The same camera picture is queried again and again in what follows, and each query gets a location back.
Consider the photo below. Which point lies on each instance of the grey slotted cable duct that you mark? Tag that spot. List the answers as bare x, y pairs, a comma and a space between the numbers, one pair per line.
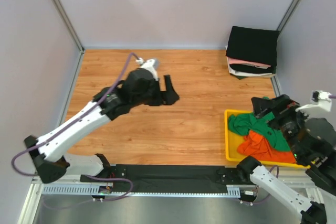
98, 190

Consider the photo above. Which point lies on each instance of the black base cloth strip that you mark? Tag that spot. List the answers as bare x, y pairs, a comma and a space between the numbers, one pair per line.
172, 178

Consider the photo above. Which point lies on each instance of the black folded t shirt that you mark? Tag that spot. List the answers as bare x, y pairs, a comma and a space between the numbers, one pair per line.
254, 70
255, 45

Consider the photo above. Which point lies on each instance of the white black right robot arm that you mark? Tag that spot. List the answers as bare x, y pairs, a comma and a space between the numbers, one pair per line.
312, 142

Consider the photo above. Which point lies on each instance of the yellow plastic tray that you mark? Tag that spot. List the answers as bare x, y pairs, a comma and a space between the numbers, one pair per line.
233, 140

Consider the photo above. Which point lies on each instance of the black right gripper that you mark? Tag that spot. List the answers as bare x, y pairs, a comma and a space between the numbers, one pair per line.
279, 105

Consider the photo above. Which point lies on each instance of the aluminium frame rail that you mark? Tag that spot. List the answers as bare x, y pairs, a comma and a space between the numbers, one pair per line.
230, 176

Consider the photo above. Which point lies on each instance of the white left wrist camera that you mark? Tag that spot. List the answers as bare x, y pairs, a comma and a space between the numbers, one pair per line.
150, 65

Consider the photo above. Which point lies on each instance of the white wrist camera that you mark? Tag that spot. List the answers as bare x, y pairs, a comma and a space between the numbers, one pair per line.
320, 104
150, 65

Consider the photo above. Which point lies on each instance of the black folded t shirt top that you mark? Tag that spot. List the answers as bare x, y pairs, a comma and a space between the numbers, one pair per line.
255, 45

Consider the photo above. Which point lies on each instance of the dark green folded t shirt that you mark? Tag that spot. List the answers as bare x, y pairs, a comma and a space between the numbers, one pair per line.
240, 77

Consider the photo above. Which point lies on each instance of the left aluminium corner post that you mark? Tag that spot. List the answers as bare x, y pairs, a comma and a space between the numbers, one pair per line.
62, 13

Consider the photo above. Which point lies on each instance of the aluminium corner post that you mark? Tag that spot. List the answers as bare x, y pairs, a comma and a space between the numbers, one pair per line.
295, 1
62, 13

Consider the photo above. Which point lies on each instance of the pink folded t shirt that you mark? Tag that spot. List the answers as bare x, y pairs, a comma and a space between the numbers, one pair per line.
232, 61

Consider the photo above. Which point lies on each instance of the orange t shirt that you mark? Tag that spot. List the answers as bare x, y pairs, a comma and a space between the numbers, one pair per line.
258, 147

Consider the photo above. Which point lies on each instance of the right aluminium corner post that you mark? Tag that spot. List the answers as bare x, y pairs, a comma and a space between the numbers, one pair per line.
295, 1

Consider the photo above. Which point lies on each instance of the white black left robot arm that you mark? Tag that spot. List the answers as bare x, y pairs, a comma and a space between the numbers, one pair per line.
49, 152

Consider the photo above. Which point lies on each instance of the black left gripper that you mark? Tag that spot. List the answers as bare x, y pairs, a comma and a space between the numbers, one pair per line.
168, 97

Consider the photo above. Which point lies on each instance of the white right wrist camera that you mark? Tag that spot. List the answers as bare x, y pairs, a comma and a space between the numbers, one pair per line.
320, 104

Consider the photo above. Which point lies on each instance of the white folded t shirt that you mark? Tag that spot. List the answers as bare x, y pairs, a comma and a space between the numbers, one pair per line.
250, 71

